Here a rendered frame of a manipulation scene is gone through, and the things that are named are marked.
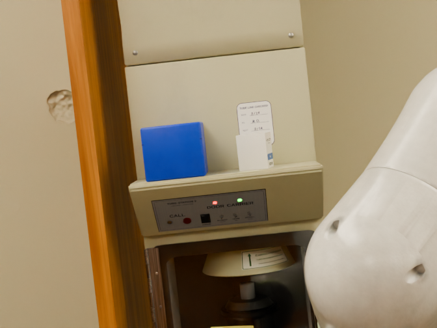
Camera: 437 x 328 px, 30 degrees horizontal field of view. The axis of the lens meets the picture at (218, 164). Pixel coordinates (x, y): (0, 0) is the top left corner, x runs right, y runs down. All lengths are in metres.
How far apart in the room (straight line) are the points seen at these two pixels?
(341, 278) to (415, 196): 0.09
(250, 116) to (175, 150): 0.17
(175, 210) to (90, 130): 0.20
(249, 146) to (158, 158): 0.15
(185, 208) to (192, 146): 0.11
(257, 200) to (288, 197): 0.05
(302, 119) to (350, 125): 0.45
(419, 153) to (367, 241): 0.09
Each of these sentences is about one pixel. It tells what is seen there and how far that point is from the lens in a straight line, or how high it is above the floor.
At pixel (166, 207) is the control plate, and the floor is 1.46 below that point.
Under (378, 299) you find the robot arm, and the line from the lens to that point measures 0.65.
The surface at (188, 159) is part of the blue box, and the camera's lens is 1.34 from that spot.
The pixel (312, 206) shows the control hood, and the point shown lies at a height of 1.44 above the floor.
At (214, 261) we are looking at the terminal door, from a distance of 1.45.
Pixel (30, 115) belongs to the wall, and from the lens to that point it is 1.94.
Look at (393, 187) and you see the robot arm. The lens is 0.68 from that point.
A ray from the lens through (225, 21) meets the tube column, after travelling 1.45.
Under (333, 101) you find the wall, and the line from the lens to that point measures 1.89.
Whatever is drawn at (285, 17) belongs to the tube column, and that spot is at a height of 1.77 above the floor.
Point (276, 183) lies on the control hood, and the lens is 1.35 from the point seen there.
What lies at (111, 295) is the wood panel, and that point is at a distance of 1.40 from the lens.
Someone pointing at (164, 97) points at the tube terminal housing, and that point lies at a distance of 1.45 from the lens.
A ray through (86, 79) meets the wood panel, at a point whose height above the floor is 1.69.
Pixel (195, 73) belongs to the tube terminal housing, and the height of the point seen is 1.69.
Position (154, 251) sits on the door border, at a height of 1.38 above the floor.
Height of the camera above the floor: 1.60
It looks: 3 degrees down
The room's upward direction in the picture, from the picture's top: 6 degrees counter-clockwise
